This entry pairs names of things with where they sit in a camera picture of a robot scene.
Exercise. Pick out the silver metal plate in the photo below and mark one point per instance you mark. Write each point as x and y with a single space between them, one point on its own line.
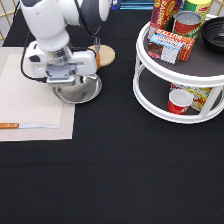
85 89

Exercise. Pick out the beige woven placemat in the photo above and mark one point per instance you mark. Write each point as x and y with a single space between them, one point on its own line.
26 101

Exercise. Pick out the round wooden coaster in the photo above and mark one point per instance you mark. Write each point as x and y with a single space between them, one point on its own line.
107 55

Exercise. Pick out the red butter box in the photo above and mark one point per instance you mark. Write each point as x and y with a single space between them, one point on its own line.
169 47

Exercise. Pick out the red raisin box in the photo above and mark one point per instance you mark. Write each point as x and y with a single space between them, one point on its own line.
162 14

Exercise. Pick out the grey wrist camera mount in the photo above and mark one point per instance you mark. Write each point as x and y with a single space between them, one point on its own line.
59 76

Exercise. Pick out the black bowl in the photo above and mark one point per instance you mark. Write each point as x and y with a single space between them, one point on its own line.
212 33

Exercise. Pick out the red tomato can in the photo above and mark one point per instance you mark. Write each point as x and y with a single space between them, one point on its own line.
187 23

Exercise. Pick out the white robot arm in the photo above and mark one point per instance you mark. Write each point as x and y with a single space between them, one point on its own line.
51 50

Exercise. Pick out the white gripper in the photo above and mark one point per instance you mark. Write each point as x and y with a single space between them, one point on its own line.
84 59

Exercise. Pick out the yellow snack box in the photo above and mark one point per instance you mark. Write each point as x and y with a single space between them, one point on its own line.
200 94

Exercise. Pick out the yellow lidded can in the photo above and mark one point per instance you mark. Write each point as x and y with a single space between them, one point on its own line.
199 6

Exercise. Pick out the wooden-handled fork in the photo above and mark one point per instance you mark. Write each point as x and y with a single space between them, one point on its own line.
97 49

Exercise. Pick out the wooden-handled knife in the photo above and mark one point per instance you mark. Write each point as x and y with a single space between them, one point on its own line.
25 125

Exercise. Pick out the white two-tier turntable rack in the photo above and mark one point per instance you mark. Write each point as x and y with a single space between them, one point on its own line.
152 79

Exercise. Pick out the red cup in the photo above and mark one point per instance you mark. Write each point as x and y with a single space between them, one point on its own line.
179 101

